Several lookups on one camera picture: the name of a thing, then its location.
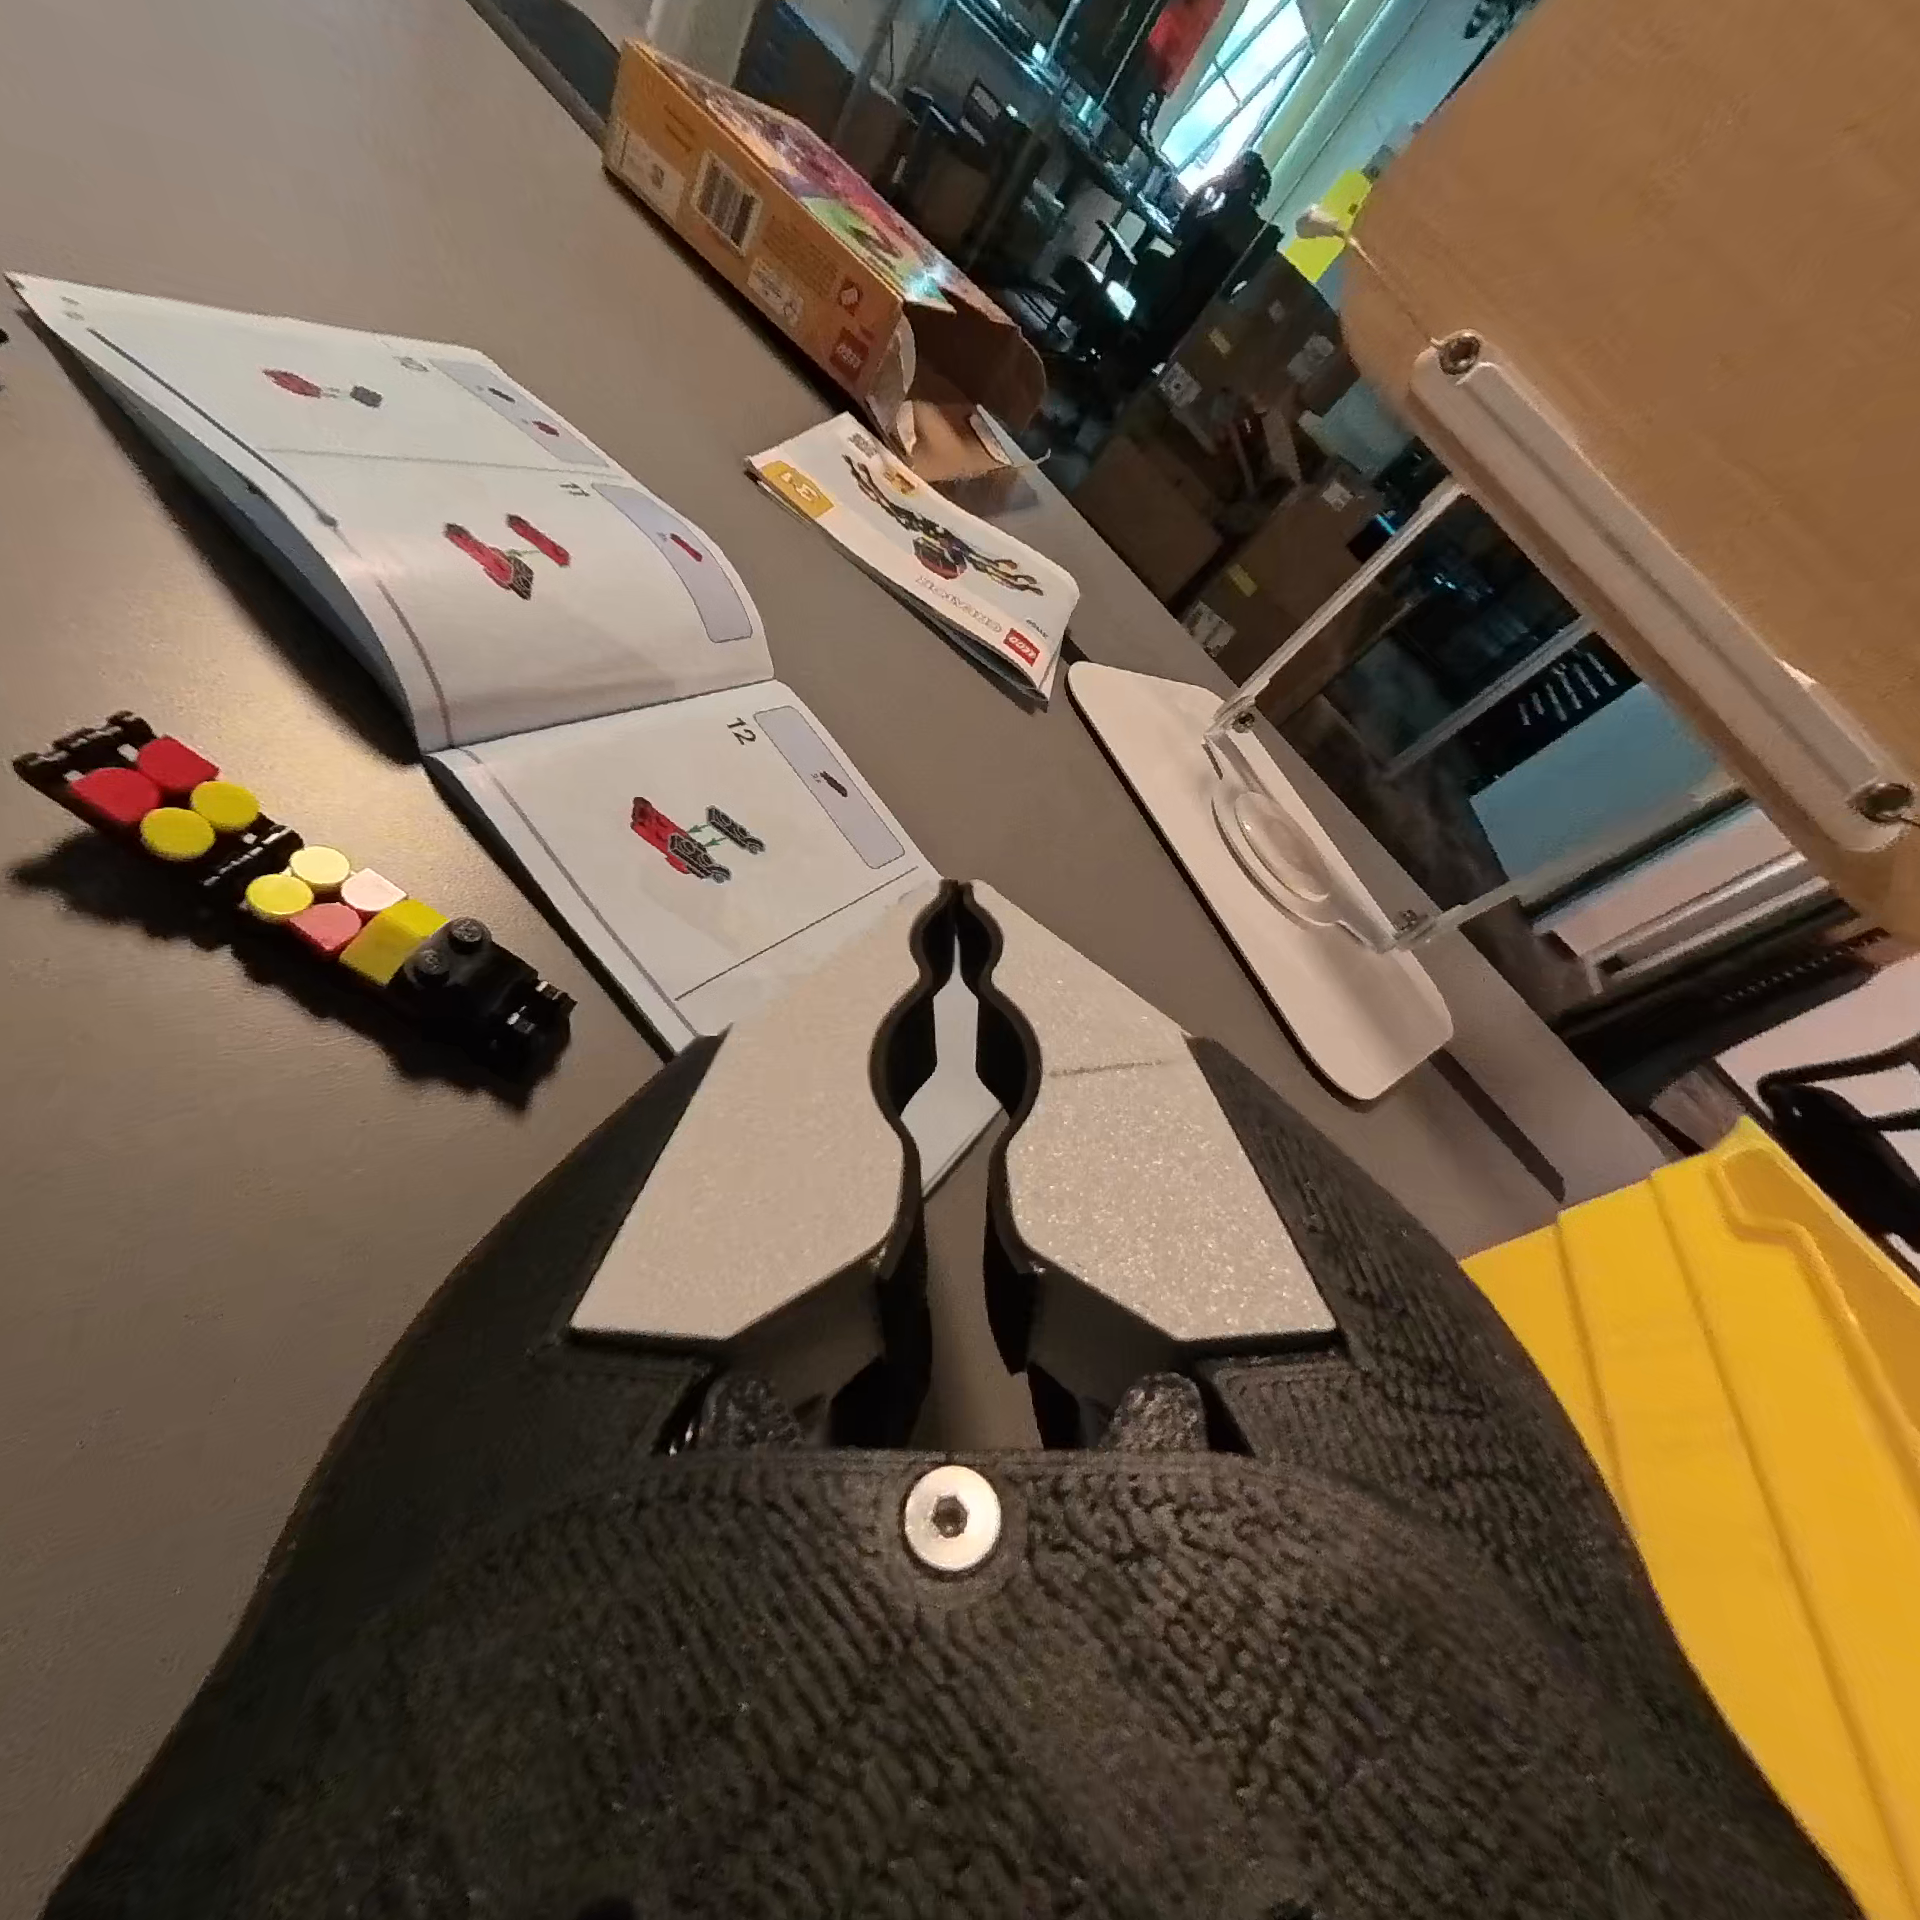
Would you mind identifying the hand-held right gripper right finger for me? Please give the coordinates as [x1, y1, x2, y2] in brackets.
[959, 878, 1338, 1359]

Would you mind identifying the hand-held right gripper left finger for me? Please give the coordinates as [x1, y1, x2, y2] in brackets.
[568, 878, 966, 1351]

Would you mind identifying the cardboard lego box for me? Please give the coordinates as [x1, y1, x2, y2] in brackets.
[603, 36, 1049, 483]

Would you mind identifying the open instruction booklet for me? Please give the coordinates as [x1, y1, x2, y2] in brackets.
[7, 272, 940, 1051]

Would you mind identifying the yellow plastic bin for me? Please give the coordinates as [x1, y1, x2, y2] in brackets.
[1464, 1116, 1920, 1920]

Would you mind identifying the long black yellow red lego strip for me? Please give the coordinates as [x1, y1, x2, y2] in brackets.
[17, 711, 579, 1075]

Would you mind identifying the stack of cardboard boxes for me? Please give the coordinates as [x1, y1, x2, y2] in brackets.
[1072, 253, 1444, 675]

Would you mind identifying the closed instruction booklet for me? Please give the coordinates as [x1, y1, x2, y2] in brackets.
[745, 410, 1081, 707]

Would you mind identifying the dark metal shelving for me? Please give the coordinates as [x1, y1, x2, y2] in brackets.
[838, 0, 1200, 286]

